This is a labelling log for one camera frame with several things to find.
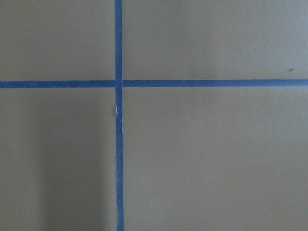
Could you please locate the vertical blue tape strip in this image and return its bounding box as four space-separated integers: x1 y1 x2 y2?
115 0 124 231

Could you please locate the horizontal blue tape strip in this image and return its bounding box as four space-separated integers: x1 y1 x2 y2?
0 79 308 89

